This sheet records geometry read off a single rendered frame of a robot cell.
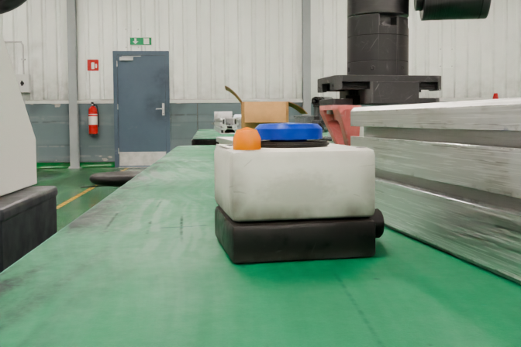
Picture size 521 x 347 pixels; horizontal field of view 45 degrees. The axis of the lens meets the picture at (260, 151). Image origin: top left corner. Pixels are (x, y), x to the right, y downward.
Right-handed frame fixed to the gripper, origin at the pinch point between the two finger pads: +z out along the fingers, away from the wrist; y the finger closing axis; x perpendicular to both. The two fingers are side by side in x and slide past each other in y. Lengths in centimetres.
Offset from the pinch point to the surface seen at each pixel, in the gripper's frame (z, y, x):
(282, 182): -2.0, -14.7, -24.2
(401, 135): -4.1, -4.3, -15.5
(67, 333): 2.3, -24.6, -33.2
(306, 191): -1.4, -13.4, -24.2
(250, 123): -3, 23, 204
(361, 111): -5.8, -5.4, -10.7
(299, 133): -4.5, -13.2, -22.2
